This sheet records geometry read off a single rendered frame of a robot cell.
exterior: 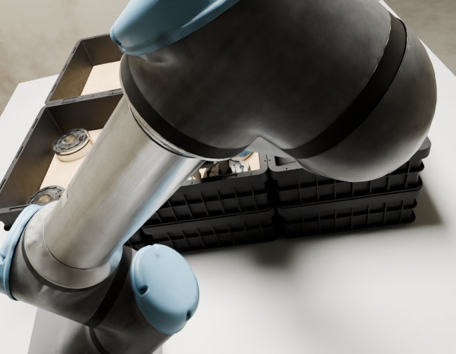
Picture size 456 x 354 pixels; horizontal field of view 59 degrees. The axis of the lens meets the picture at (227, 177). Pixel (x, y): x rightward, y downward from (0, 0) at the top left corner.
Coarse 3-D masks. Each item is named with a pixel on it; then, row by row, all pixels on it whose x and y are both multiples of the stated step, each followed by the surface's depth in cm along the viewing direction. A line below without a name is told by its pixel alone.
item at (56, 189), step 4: (44, 188) 97; (48, 188) 97; (52, 188) 97; (56, 188) 97; (60, 188) 96; (64, 188) 96; (36, 192) 97; (40, 192) 97; (56, 192) 95; (60, 192) 95; (32, 196) 96; (36, 196) 96; (56, 196) 94; (60, 196) 94; (28, 200) 95; (32, 200) 95
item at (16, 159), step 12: (96, 96) 110; (108, 96) 109; (48, 108) 111; (36, 120) 107; (24, 144) 100; (12, 168) 94; (0, 192) 88; (36, 204) 83; (0, 216) 84; (12, 216) 84
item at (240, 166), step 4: (232, 160) 91; (236, 160) 91; (240, 160) 90; (216, 164) 91; (232, 164) 90; (236, 164) 90; (240, 164) 90; (244, 164) 89; (208, 168) 91; (212, 168) 90; (236, 168) 89; (240, 168) 89; (244, 168) 88; (204, 172) 90; (208, 172) 90; (212, 172) 90; (236, 172) 88; (204, 176) 89; (208, 176) 89
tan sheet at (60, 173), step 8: (96, 136) 114; (56, 160) 110; (80, 160) 108; (56, 168) 107; (64, 168) 107; (72, 168) 106; (48, 176) 105; (56, 176) 105; (64, 176) 104; (72, 176) 103; (48, 184) 103; (56, 184) 102; (64, 184) 102
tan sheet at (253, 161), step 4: (252, 152) 96; (256, 152) 96; (252, 156) 95; (256, 156) 95; (244, 160) 95; (248, 160) 95; (252, 160) 94; (256, 160) 94; (248, 164) 94; (252, 164) 93; (256, 164) 93; (252, 168) 92; (256, 168) 92; (200, 172) 95
